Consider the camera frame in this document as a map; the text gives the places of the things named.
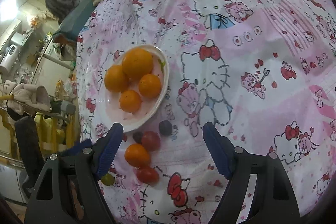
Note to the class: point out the small mandarin orange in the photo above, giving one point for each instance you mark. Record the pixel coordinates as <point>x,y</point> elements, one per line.
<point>149,86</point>
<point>137,156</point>
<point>115,79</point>
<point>130,101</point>

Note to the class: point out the pink plush garment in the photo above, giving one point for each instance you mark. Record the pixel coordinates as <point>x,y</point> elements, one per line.
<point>31,95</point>

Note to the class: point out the yellow wooden rack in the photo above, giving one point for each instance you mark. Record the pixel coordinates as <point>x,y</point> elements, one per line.
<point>55,129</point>

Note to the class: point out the white water heater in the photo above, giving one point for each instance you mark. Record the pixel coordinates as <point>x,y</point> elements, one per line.
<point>9,59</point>

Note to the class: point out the pink strawberry ceramic plate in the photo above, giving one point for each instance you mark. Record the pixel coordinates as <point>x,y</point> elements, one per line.
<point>108,107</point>

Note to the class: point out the red cherry tomato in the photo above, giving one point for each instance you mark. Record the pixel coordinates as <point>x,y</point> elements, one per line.
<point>147,175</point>
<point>151,141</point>

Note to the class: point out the large orange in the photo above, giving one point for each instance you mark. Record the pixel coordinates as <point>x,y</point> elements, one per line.
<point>136,63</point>

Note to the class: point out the dark purple grape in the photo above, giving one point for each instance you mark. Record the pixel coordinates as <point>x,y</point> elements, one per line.
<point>165,128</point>
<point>137,137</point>

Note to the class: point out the pink Hello Kitty bedsheet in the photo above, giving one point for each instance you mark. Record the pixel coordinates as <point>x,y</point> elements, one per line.
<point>262,71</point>

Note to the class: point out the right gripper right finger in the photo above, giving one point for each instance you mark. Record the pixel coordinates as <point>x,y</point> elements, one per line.
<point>258,189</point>

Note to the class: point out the teal chair back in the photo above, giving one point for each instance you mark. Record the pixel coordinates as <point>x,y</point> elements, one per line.
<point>73,23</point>

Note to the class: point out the green grape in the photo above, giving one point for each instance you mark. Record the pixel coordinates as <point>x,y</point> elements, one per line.
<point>108,179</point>

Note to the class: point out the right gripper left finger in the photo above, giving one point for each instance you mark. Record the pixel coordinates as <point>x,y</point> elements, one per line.
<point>67,189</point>

